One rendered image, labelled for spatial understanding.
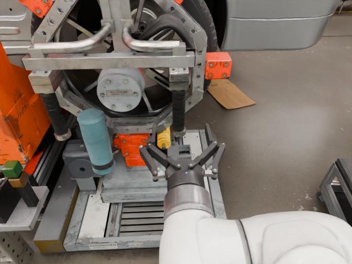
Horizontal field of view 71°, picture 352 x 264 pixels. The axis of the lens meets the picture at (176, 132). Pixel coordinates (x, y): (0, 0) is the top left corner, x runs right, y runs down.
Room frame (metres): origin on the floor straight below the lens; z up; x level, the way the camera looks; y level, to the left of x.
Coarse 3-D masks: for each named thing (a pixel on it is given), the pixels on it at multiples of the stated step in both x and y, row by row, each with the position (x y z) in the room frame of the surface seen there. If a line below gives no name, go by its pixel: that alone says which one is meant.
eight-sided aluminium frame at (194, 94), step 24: (72, 0) 0.77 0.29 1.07; (168, 0) 0.78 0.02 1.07; (48, 24) 0.76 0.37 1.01; (192, 24) 0.78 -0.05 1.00; (192, 72) 0.80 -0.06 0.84; (72, 96) 0.80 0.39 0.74; (192, 96) 0.78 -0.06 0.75; (120, 120) 0.81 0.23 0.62; (144, 120) 0.82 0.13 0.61; (168, 120) 0.78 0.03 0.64
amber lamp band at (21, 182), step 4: (24, 172) 0.54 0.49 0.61; (20, 176) 0.52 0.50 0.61; (24, 176) 0.53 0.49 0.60; (8, 180) 0.51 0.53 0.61; (12, 180) 0.51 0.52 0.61; (16, 180) 0.51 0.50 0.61; (20, 180) 0.51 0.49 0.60; (24, 180) 0.52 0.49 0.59; (12, 184) 0.51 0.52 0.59; (16, 184) 0.51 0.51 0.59; (20, 184) 0.51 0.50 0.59; (24, 184) 0.51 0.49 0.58
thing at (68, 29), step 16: (80, 0) 0.95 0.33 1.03; (96, 0) 0.87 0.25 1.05; (144, 0) 0.88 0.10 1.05; (64, 32) 0.91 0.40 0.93; (160, 32) 0.88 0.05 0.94; (112, 48) 0.91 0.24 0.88; (80, 80) 0.92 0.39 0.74; (96, 80) 0.87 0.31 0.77; (160, 80) 0.89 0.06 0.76; (80, 96) 0.85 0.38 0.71; (96, 96) 0.91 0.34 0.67; (144, 96) 0.88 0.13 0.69; (160, 96) 0.96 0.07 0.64; (112, 112) 0.85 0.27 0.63; (128, 112) 0.87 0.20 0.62; (144, 112) 0.87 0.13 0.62
